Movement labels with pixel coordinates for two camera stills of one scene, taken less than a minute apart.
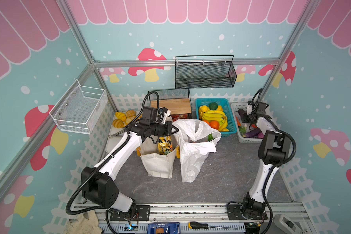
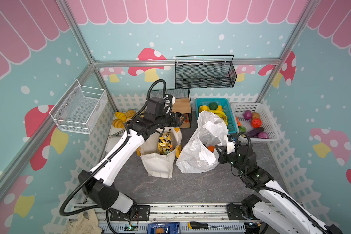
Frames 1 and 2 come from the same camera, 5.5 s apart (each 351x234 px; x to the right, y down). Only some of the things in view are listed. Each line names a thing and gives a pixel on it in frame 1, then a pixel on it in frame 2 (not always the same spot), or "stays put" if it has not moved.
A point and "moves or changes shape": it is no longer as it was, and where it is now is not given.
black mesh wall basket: [204, 71] stays put
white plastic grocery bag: [196, 140] moves or changes shape
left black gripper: [169, 125] -> [176, 120]
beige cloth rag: [86, 223] stays put
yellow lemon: [204, 108] stays put
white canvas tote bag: [157, 165] stays put
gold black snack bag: [165, 145] stays put
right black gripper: [243, 116] -> [224, 153]
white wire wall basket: [78, 109] stays put
